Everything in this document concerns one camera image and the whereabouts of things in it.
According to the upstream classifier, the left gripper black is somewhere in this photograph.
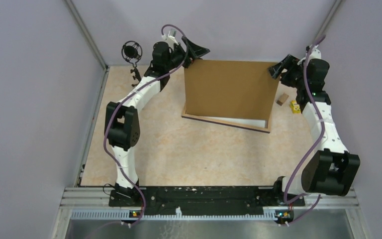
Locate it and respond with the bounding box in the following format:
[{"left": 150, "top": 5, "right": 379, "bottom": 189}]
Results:
[{"left": 166, "top": 36, "right": 211, "bottom": 72}]

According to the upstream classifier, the white cable duct strip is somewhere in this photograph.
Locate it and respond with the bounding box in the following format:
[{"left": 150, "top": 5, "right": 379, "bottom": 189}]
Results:
[{"left": 71, "top": 208, "right": 277, "bottom": 221}]

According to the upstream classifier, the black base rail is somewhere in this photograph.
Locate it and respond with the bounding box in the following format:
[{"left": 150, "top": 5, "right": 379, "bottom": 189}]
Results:
[{"left": 108, "top": 186, "right": 286, "bottom": 216}]

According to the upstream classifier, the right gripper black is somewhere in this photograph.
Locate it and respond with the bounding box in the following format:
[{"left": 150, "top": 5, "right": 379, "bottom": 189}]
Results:
[{"left": 266, "top": 54, "right": 306, "bottom": 90}]

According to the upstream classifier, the wooden picture frame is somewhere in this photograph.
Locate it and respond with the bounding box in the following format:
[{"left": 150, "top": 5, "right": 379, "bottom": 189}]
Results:
[{"left": 181, "top": 105, "right": 272, "bottom": 133}]

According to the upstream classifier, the small yellow toy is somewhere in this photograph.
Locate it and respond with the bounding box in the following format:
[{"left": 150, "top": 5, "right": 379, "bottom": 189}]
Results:
[{"left": 289, "top": 100, "right": 301, "bottom": 114}]

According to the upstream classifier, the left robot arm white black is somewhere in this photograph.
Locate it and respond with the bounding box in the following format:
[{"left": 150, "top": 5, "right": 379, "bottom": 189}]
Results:
[{"left": 103, "top": 25, "right": 210, "bottom": 206}]

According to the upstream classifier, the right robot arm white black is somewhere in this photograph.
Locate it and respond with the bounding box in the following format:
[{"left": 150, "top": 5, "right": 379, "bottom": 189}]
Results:
[{"left": 268, "top": 46, "right": 361, "bottom": 205}]

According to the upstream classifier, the small brown wooden block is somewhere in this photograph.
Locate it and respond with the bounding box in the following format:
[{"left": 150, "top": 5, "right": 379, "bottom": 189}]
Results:
[{"left": 276, "top": 93, "right": 289, "bottom": 106}]

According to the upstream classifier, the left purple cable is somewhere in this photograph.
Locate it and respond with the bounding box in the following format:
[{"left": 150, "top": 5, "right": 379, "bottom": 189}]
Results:
[{"left": 102, "top": 23, "right": 189, "bottom": 228}]

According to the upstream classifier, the black microphone on tripod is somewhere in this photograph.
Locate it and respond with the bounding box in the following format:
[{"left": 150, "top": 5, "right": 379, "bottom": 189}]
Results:
[{"left": 121, "top": 40, "right": 143, "bottom": 87}]

